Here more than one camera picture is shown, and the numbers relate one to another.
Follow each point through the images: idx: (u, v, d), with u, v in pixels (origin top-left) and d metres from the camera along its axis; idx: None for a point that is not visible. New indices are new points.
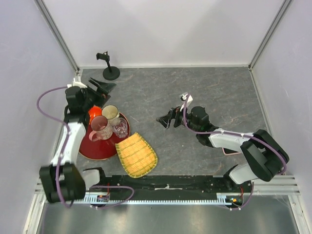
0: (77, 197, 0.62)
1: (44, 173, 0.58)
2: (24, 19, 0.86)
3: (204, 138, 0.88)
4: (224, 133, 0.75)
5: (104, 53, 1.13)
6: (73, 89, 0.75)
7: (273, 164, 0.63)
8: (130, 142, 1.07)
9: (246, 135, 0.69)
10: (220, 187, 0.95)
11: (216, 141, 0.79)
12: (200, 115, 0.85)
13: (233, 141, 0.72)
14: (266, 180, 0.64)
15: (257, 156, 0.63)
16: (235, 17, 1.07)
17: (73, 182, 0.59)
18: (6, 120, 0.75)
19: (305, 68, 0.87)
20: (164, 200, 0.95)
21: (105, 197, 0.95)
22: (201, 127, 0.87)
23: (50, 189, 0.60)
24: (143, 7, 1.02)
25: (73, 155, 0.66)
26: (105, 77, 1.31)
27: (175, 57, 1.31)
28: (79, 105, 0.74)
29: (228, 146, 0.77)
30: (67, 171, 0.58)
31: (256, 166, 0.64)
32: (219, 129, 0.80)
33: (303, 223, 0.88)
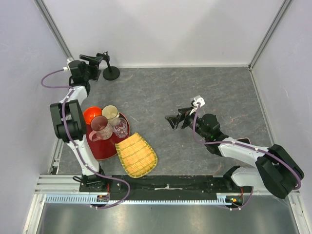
0: (82, 132, 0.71)
1: (54, 106, 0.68)
2: (24, 19, 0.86)
3: (213, 146, 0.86)
4: (235, 144, 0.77)
5: (104, 53, 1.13)
6: (74, 62, 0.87)
7: (288, 182, 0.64)
8: (130, 142, 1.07)
9: (261, 150, 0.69)
10: (220, 187, 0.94)
11: (226, 150, 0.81)
12: (210, 124, 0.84)
13: (247, 154, 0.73)
14: (281, 196, 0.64)
15: (272, 173, 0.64)
16: (235, 17, 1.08)
17: (78, 115, 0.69)
18: (6, 119, 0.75)
19: (304, 68, 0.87)
20: (164, 200, 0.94)
21: (105, 197, 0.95)
22: (211, 135, 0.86)
23: (58, 122, 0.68)
24: (143, 7, 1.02)
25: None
26: (105, 76, 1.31)
27: (175, 58, 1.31)
28: (80, 75, 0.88)
29: (238, 157, 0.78)
30: (73, 104, 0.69)
31: (270, 183, 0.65)
32: (229, 138, 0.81)
33: (303, 223, 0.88)
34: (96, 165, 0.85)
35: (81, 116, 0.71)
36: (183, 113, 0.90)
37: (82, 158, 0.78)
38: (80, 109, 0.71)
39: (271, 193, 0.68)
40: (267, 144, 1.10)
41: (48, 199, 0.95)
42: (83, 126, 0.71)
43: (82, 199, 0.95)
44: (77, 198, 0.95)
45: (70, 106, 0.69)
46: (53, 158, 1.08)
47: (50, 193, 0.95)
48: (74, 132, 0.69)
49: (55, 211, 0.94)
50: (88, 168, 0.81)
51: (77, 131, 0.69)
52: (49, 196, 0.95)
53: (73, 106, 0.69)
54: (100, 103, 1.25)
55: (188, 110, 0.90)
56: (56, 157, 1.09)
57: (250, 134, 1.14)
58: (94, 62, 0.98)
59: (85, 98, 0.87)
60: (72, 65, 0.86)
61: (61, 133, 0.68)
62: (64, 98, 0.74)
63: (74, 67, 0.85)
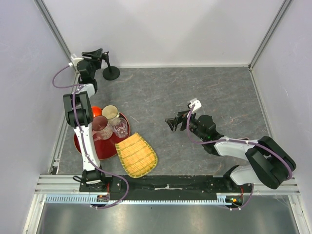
0: (89, 120, 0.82)
1: (67, 96, 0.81)
2: (24, 19, 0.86)
3: (210, 146, 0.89)
4: (228, 141, 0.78)
5: (106, 53, 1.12)
6: (82, 64, 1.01)
7: (280, 171, 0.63)
8: (130, 142, 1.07)
9: (251, 142, 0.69)
10: (220, 187, 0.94)
11: (222, 148, 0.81)
12: (207, 124, 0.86)
13: (239, 148, 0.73)
14: (273, 186, 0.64)
15: (263, 163, 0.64)
16: (235, 17, 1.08)
17: (87, 104, 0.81)
18: (6, 119, 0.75)
19: (304, 68, 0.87)
20: (164, 200, 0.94)
21: (105, 197, 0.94)
22: (207, 136, 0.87)
23: (68, 110, 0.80)
24: (143, 7, 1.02)
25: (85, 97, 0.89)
26: (106, 76, 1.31)
27: (175, 58, 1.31)
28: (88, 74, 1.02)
29: (233, 153, 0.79)
30: (83, 95, 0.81)
31: (262, 174, 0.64)
32: (223, 137, 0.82)
33: (303, 223, 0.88)
34: (97, 162, 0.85)
35: (88, 107, 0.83)
36: (180, 115, 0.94)
37: (85, 147, 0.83)
38: (88, 100, 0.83)
39: (264, 184, 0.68)
40: None
41: (48, 199, 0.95)
42: (90, 115, 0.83)
43: (82, 199, 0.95)
44: (77, 198, 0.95)
45: (80, 96, 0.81)
46: (53, 158, 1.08)
47: (49, 193, 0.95)
48: (82, 118, 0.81)
49: (55, 211, 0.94)
50: (89, 160, 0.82)
51: (85, 118, 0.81)
52: (49, 196, 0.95)
53: (82, 96, 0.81)
54: (100, 103, 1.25)
55: (186, 112, 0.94)
56: (56, 157, 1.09)
57: (250, 134, 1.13)
58: (95, 57, 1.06)
59: (93, 94, 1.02)
60: (80, 67, 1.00)
61: (71, 119, 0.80)
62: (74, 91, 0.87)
63: (82, 69, 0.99)
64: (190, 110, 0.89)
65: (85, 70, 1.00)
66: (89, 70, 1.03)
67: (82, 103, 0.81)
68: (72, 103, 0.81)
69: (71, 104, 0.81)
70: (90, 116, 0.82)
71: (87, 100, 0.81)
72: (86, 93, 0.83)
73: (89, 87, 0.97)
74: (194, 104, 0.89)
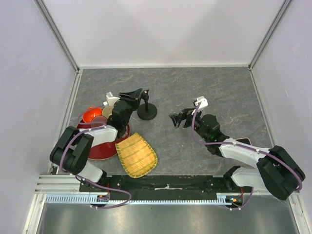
0: (72, 170, 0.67)
1: (69, 130, 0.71)
2: (24, 19, 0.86)
3: (214, 147, 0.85)
4: (236, 145, 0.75)
5: (144, 92, 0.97)
6: (119, 106, 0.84)
7: (289, 183, 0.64)
8: (130, 142, 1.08)
9: (263, 151, 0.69)
10: (220, 187, 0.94)
11: (227, 152, 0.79)
12: (210, 124, 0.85)
13: (248, 155, 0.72)
14: (282, 197, 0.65)
15: (275, 175, 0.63)
16: (235, 18, 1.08)
17: (80, 151, 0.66)
18: (6, 120, 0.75)
19: (305, 68, 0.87)
20: (164, 200, 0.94)
21: (105, 197, 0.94)
22: (211, 136, 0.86)
23: (60, 147, 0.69)
24: (143, 7, 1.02)
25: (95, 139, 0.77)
26: (140, 115, 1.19)
27: (175, 58, 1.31)
28: (121, 119, 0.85)
29: (239, 158, 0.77)
30: (82, 140, 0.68)
31: (270, 183, 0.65)
32: (229, 139, 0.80)
33: (303, 223, 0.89)
34: (96, 177, 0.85)
35: (84, 155, 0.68)
36: (185, 112, 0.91)
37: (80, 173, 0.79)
38: (86, 150, 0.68)
39: (271, 193, 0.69)
40: (267, 143, 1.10)
41: (48, 199, 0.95)
42: (77, 166, 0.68)
43: (82, 199, 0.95)
44: (77, 198, 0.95)
45: (82, 139, 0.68)
46: None
47: (50, 193, 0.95)
48: (66, 164, 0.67)
49: (55, 211, 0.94)
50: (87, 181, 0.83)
51: (68, 165, 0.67)
52: (49, 196, 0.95)
53: (80, 141, 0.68)
54: (100, 103, 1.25)
55: (191, 109, 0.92)
56: None
57: (250, 133, 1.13)
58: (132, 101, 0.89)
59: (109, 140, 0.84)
60: (116, 107, 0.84)
61: (55, 157, 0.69)
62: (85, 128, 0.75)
63: (117, 112, 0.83)
64: (196, 107, 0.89)
65: (118, 115, 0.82)
66: (124, 115, 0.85)
67: (77, 146, 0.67)
68: (68, 141, 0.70)
69: (66, 142, 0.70)
70: (77, 165, 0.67)
71: (85, 147, 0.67)
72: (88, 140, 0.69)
73: (110, 131, 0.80)
74: (201, 101, 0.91)
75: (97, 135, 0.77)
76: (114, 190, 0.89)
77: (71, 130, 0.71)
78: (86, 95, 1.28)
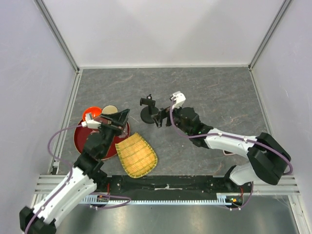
0: None
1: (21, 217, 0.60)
2: (24, 19, 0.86)
3: (199, 140, 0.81)
4: (222, 135, 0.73)
5: (148, 98, 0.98)
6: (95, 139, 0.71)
7: (279, 167, 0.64)
8: (130, 142, 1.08)
9: (251, 140, 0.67)
10: (220, 188, 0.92)
11: (213, 143, 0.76)
12: (189, 116, 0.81)
13: (236, 146, 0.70)
14: (272, 183, 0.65)
15: (265, 164, 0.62)
16: (235, 18, 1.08)
17: None
18: (6, 120, 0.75)
19: (304, 68, 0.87)
20: (164, 200, 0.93)
21: (105, 197, 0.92)
22: (193, 128, 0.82)
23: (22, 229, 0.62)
24: (143, 7, 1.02)
25: (56, 208, 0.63)
26: (144, 119, 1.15)
27: (175, 58, 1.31)
28: (94, 154, 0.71)
29: (226, 148, 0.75)
30: (36, 226, 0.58)
31: (262, 172, 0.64)
32: (214, 130, 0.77)
33: (303, 223, 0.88)
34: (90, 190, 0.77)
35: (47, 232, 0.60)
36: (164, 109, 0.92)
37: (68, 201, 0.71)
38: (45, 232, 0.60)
39: (260, 179, 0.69)
40: None
41: None
42: None
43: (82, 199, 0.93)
44: None
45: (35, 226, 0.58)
46: (53, 158, 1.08)
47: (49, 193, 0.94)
48: None
49: None
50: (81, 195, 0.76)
51: None
52: None
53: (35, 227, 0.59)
54: (100, 103, 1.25)
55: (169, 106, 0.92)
56: (56, 157, 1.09)
57: (250, 134, 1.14)
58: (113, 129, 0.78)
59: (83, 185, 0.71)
60: (90, 140, 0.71)
61: None
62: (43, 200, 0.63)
63: (88, 146, 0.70)
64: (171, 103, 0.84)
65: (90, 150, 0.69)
66: (98, 149, 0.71)
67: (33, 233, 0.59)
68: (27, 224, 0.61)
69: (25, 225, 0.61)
70: None
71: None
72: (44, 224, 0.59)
73: (75, 185, 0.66)
74: (177, 97, 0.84)
75: (58, 203, 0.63)
76: (115, 196, 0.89)
77: (23, 217, 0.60)
78: (86, 96, 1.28)
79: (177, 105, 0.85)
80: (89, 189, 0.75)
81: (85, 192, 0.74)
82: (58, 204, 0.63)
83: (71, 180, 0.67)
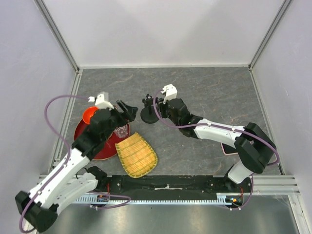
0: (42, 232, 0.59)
1: (16, 202, 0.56)
2: (24, 19, 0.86)
3: (188, 130, 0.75)
4: (211, 126, 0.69)
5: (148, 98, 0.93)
6: (103, 114, 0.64)
7: (265, 156, 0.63)
8: (130, 142, 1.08)
9: (239, 130, 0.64)
10: (220, 188, 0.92)
11: (203, 133, 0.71)
12: (177, 106, 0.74)
13: (224, 135, 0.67)
14: (258, 171, 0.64)
15: (251, 152, 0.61)
16: (235, 17, 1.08)
17: (37, 222, 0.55)
18: (6, 119, 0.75)
19: (304, 68, 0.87)
20: (164, 200, 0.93)
21: (105, 197, 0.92)
22: (182, 118, 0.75)
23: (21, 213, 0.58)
24: (143, 6, 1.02)
25: (55, 192, 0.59)
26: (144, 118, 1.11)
27: (175, 58, 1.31)
28: (98, 132, 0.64)
29: (214, 139, 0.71)
30: (34, 210, 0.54)
31: (247, 161, 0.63)
32: (204, 120, 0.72)
33: (303, 223, 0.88)
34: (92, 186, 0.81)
35: (46, 217, 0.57)
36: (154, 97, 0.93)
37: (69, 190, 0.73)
38: (44, 217, 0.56)
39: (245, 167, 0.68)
40: None
41: None
42: (46, 225, 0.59)
43: (82, 199, 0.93)
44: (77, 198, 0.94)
45: (31, 211, 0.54)
46: (53, 158, 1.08)
47: None
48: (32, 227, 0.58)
49: None
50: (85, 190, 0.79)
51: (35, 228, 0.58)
52: None
53: (33, 211, 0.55)
54: None
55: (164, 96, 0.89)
56: (56, 157, 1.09)
57: None
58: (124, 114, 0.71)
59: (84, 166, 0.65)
60: (97, 117, 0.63)
61: None
62: (41, 183, 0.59)
63: (96, 120, 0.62)
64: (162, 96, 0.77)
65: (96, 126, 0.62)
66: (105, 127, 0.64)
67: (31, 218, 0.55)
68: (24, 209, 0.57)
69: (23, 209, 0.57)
70: (46, 224, 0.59)
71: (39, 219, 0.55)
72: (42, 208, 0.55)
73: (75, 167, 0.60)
74: (166, 90, 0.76)
75: (56, 187, 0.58)
76: (116, 196, 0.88)
77: (19, 203, 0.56)
78: (85, 95, 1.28)
79: (166, 99, 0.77)
80: (90, 185, 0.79)
81: (87, 186, 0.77)
82: (56, 188, 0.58)
83: (69, 163, 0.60)
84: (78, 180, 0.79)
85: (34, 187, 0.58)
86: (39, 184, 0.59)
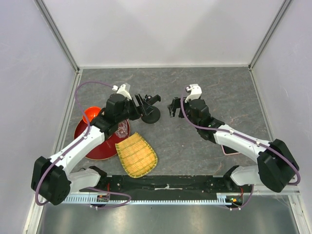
0: (54, 202, 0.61)
1: (37, 165, 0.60)
2: (24, 19, 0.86)
3: (206, 132, 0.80)
4: (233, 134, 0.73)
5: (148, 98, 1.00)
6: (118, 97, 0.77)
7: (285, 176, 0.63)
8: (130, 142, 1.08)
9: (263, 145, 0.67)
10: (220, 187, 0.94)
11: (222, 140, 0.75)
12: (199, 107, 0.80)
13: (246, 146, 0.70)
14: (276, 190, 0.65)
15: (273, 170, 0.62)
16: (235, 17, 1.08)
17: (54, 186, 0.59)
18: (6, 119, 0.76)
19: (304, 68, 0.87)
20: (164, 200, 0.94)
21: (105, 197, 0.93)
22: (201, 120, 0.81)
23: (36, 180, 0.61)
24: (143, 6, 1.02)
25: (73, 160, 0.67)
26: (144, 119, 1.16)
27: (175, 58, 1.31)
28: (113, 113, 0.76)
29: (234, 147, 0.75)
30: (55, 173, 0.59)
31: (268, 178, 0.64)
32: (224, 126, 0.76)
33: (303, 223, 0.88)
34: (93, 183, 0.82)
35: (63, 185, 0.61)
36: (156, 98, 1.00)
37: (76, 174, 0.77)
38: (61, 183, 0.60)
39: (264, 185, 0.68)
40: None
41: None
42: (58, 197, 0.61)
43: (82, 199, 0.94)
44: (77, 198, 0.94)
45: (52, 174, 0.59)
46: None
47: None
48: (45, 194, 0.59)
49: (56, 211, 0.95)
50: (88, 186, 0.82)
51: (48, 196, 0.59)
52: None
53: (53, 174, 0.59)
54: (100, 103, 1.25)
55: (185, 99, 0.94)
56: None
57: (250, 134, 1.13)
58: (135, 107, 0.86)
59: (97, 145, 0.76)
60: (113, 99, 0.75)
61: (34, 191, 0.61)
62: (60, 151, 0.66)
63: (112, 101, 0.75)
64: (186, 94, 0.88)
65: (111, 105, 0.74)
66: (119, 109, 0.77)
67: (50, 183, 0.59)
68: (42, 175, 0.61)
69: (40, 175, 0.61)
70: (59, 195, 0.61)
71: (58, 182, 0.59)
72: (63, 172, 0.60)
73: (92, 141, 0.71)
74: (192, 89, 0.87)
75: (75, 155, 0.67)
76: (116, 193, 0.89)
77: (41, 166, 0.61)
78: (85, 95, 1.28)
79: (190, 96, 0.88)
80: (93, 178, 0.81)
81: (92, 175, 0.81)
82: (75, 157, 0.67)
83: (88, 136, 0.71)
84: (83, 170, 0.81)
85: (53, 155, 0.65)
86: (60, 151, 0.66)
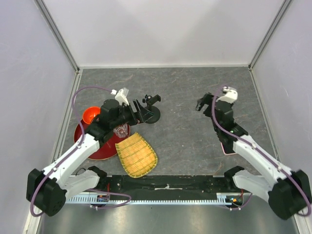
0: (49, 214, 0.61)
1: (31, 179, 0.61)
2: (24, 19, 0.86)
3: (226, 137, 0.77)
4: (255, 149, 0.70)
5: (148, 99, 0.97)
6: (112, 104, 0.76)
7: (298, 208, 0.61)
8: (130, 142, 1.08)
9: (284, 171, 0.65)
10: (220, 187, 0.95)
11: (241, 151, 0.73)
12: (223, 109, 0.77)
13: (265, 167, 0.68)
14: (282, 217, 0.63)
15: (287, 199, 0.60)
16: (235, 17, 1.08)
17: (48, 199, 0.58)
18: (6, 119, 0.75)
19: (305, 68, 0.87)
20: (164, 200, 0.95)
21: (105, 197, 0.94)
22: (224, 124, 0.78)
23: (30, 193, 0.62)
24: (143, 6, 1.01)
25: (67, 171, 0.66)
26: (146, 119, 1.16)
27: (175, 58, 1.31)
28: (108, 120, 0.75)
29: (250, 161, 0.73)
30: (48, 186, 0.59)
31: (279, 205, 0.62)
32: (248, 138, 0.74)
33: (303, 223, 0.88)
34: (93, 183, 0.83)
35: (57, 196, 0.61)
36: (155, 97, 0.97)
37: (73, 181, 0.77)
38: (55, 195, 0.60)
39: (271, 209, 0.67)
40: (268, 144, 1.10)
41: None
42: (54, 208, 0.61)
43: (83, 199, 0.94)
44: (77, 198, 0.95)
45: (46, 186, 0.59)
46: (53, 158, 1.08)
47: None
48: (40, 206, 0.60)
49: None
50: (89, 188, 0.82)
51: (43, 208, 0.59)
52: None
53: (47, 187, 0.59)
54: (100, 103, 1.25)
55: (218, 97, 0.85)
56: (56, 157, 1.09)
57: (250, 134, 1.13)
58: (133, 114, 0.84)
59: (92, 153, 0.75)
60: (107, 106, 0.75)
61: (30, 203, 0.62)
62: (54, 163, 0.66)
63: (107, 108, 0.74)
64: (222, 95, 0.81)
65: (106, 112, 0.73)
66: (113, 116, 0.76)
67: (45, 194, 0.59)
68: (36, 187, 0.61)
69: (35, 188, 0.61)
70: (54, 206, 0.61)
71: (52, 194, 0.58)
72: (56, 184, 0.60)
73: (86, 149, 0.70)
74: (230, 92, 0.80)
75: (69, 166, 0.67)
76: (115, 193, 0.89)
77: (35, 179, 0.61)
78: (85, 95, 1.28)
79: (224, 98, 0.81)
80: (92, 181, 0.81)
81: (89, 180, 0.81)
82: (69, 167, 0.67)
83: (83, 145, 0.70)
84: (81, 174, 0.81)
85: (47, 166, 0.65)
86: (53, 163, 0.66)
